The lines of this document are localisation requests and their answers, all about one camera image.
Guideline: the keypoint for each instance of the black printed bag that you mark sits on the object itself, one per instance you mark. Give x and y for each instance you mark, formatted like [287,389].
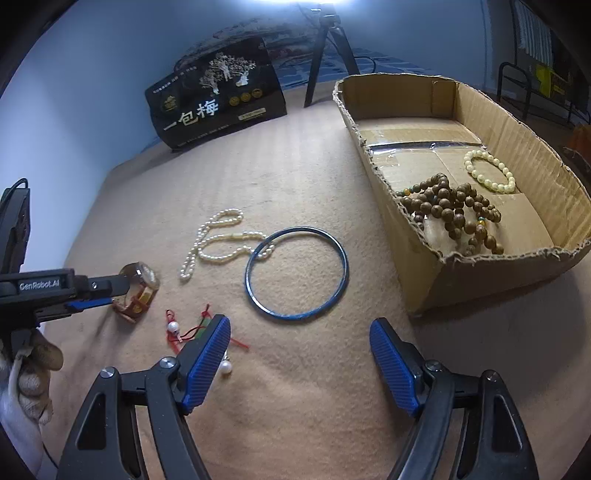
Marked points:
[217,106]

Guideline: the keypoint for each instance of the blue thin bangle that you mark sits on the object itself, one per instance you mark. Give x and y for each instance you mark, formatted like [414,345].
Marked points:
[342,272]

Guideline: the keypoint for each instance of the amber wooden bangle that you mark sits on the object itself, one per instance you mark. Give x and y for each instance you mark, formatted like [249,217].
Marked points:
[138,290]

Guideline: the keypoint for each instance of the person's left hand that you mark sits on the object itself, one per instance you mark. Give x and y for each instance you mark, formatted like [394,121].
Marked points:
[34,369]

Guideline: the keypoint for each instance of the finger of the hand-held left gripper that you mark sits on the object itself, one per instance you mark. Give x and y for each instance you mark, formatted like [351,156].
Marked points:
[108,286]
[90,304]

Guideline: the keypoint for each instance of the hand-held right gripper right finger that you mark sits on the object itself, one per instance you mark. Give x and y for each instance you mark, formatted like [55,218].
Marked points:
[392,364]

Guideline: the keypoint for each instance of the blue printed cloth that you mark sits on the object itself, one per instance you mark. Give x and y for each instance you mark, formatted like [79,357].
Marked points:
[295,50]

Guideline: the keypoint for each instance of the black tripod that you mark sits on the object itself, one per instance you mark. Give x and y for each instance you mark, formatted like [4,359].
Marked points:
[316,60]

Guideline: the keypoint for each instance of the black metal rack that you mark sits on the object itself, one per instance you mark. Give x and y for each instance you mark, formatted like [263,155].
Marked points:
[510,76]

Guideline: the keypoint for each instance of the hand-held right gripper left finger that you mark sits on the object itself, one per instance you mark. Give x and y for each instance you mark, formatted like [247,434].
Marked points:
[205,362]

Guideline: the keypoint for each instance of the cardboard box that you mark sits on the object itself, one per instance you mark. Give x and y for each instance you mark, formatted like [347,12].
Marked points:
[461,281]

